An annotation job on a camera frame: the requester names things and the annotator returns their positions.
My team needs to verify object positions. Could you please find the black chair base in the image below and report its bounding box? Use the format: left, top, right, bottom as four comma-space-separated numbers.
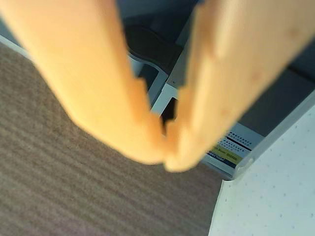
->
124, 26, 182, 73

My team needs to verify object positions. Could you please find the white box with labels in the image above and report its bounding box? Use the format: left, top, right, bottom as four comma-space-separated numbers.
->
150, 82, 256, 179

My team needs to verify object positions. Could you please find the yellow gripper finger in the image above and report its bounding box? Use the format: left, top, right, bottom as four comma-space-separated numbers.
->
164, 0, 315, 172
0, 0, 165, 165

